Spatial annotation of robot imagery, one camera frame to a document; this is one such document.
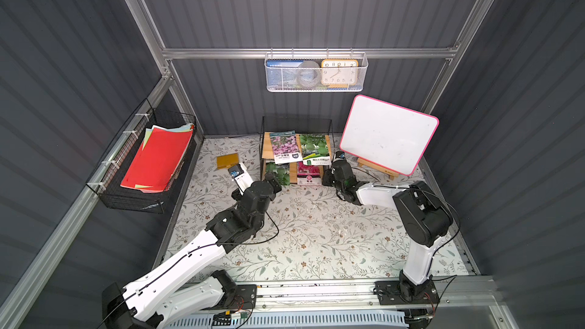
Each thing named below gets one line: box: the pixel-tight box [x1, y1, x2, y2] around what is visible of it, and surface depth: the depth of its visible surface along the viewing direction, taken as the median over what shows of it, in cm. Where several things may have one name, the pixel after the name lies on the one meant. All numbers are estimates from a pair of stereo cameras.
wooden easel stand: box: [357, 156, 400, 181], surface depth 104 cm
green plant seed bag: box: [299, 133, 332, 166], surface depth 93 cm
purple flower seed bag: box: [269, 130, 304, 165], surface depth 93 cm
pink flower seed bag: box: [297, 161, 323, 186], surface depth 104 cm
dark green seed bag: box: [265, 161, 291, 186], surface depth 104 cm
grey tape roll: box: [297, 60, 322, 89], surface depth 90 cm
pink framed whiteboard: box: [338, 94, 440, 177], surface depth 98 cm
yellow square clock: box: [321, 59, 359, 89], surface depth 90 cm
